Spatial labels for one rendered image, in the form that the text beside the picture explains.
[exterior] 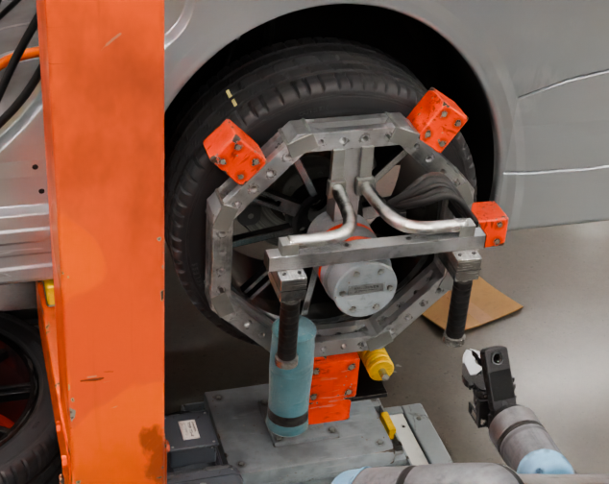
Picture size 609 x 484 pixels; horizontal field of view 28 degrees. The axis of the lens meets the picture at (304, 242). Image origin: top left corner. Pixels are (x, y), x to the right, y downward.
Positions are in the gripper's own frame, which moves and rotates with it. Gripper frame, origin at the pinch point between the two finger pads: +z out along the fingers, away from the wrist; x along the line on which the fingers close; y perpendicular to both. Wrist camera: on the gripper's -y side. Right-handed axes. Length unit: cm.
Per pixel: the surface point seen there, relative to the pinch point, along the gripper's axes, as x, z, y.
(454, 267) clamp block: -2.2, 4.9, -16.2
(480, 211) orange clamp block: 13.1, 30.2, -12.3
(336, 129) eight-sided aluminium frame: -19.3, 25.2, -37.8
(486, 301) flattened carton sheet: 55, 119, 73
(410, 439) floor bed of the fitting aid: 8, 54, 67
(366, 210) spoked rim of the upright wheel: -9.9, 36.5, -12.7
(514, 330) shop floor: 58, 104, 75
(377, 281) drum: -15.3, 11.4, -11.3
